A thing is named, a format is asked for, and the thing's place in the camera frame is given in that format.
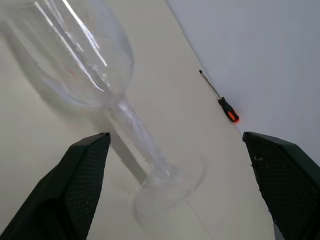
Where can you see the black and orange screwdriver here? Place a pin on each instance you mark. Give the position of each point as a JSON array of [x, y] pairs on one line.
[[228, 108]]

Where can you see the clear wine glass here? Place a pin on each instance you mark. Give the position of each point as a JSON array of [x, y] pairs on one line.
[[100, 82]]

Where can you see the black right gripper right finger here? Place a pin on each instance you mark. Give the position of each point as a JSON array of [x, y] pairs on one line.
[[285, 180]]

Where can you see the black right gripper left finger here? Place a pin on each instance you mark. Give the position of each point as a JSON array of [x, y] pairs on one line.
[[72, 185]]

